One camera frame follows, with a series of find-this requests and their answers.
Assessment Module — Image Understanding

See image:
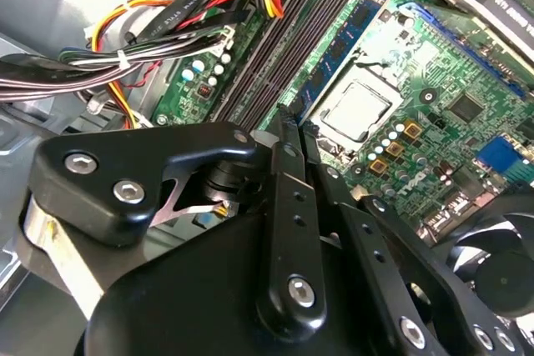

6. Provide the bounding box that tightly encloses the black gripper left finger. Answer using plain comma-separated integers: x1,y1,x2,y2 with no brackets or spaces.
18,103,330,334

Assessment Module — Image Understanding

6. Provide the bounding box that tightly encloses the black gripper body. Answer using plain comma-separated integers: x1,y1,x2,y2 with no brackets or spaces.
74,212,418,356

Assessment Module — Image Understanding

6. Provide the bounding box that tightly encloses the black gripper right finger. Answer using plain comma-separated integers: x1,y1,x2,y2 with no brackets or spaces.
303,120,527,356

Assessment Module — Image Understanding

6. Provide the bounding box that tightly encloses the blue RAM stick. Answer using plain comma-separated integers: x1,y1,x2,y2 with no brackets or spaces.
298,0,395,122

